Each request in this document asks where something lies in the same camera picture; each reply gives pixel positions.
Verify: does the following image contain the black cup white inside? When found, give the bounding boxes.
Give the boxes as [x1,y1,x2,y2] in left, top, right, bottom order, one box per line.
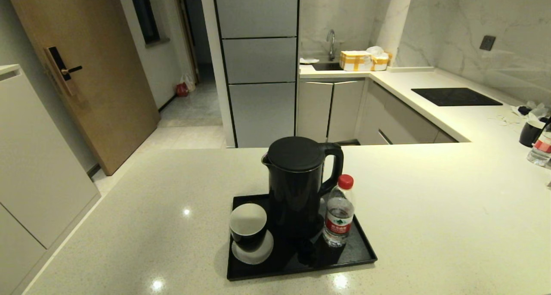
[229,203,268,252]
[519,119,548,148]

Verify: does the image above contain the clear water bottle red cap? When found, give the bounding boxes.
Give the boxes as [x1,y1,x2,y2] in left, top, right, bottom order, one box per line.
[527,122,551,167]
[322,174,356,248]

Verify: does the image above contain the black electric kettle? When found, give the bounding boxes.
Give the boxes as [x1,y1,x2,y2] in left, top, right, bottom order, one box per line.
[261,136,344,239]

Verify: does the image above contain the grey panelled refrigerator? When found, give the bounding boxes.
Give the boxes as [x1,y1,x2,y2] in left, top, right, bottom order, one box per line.
[211,0,300,148]

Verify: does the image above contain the grey lower cabinet door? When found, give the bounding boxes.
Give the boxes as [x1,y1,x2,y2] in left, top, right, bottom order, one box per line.
[327,80,365,143]
[297,81,334,143]

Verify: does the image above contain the large box with yellow tape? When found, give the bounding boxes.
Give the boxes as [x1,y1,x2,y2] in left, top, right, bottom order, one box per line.
[340,50,373,72]

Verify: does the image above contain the chrome sink faucet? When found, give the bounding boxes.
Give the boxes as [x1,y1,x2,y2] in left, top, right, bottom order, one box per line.
[326,29,337,62]

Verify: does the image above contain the white round saucer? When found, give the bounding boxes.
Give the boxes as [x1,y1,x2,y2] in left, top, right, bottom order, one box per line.
[231,230,274,265]

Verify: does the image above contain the grey counter drawer unit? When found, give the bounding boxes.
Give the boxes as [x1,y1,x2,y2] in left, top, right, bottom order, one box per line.
[357,81,458,146]

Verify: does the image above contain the small box with yellow tape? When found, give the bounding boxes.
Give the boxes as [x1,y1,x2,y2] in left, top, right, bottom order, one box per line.
[371,53,393,71]

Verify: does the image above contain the black rectangular serving tray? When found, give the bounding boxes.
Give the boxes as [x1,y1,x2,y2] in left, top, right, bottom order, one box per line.
[226,194,378,282]

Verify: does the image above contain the dark window panel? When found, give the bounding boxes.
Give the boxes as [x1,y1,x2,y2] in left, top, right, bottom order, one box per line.
[128,0,161,45]

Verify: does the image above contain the brown wooden door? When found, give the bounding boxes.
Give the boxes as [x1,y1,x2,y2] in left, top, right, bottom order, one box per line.
[4,0,161,176]

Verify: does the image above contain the black induction cooktop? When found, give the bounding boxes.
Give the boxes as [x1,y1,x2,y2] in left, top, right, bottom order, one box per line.
[411,87,503,107]

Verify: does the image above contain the black electronic door lock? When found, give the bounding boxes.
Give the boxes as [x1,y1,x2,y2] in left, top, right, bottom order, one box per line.
[44,46,83,96]

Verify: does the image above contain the white tall cabinet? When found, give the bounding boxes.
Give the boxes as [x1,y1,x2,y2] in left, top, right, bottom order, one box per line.
[0,64,102,295]

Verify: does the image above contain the white crumpled tissue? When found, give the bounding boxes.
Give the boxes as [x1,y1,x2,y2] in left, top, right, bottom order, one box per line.
[510,101,549,122]

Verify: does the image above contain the thin white cable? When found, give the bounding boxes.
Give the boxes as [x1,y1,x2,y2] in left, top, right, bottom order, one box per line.
[486,114,522,127]

